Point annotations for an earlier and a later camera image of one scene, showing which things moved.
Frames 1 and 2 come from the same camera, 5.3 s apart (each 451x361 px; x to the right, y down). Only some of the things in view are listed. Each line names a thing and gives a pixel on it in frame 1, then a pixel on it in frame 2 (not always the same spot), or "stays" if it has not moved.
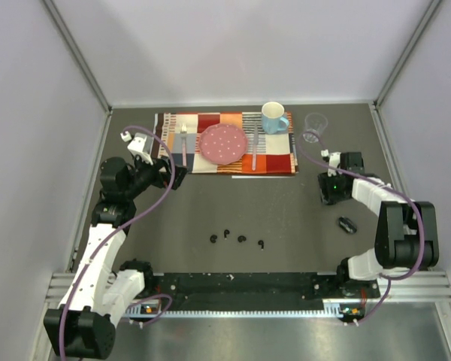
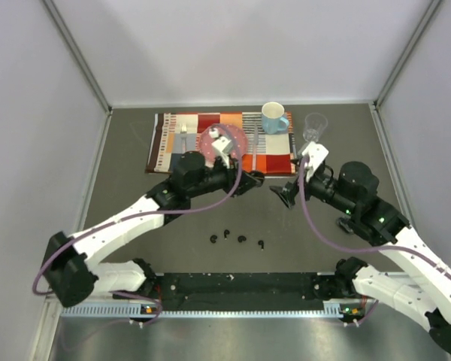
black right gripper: x=327 y=195 → x=289 y=192
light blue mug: x=272 y=119 stays
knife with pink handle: x=255 y=144 stays
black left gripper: x=161 y=180 → x=246 y=182
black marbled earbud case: x=347 y=225 stays
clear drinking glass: x=314 y=122 stays
